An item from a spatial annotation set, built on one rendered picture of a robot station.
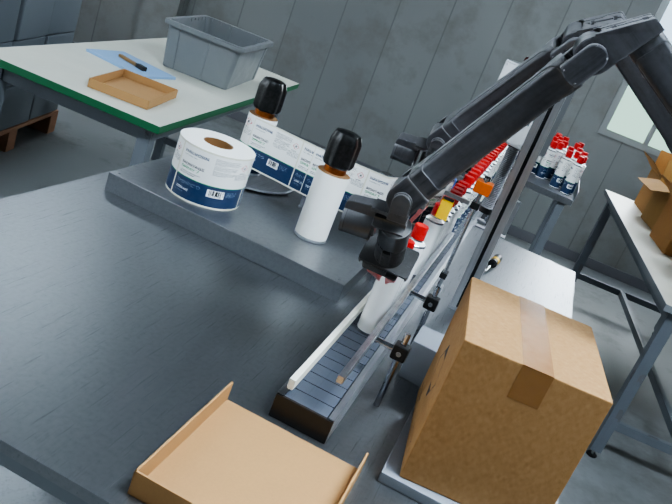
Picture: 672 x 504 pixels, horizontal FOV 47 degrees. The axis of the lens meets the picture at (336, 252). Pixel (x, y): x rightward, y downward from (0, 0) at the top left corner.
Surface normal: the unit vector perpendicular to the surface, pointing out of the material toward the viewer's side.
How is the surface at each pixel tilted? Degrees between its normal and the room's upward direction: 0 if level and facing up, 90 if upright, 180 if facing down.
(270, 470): 0
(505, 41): 90
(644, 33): 96
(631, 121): 90
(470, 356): 90
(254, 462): 0
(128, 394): 0
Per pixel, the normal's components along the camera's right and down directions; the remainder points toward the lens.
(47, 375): 0.34, -0.87
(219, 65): -0.19, 0.39
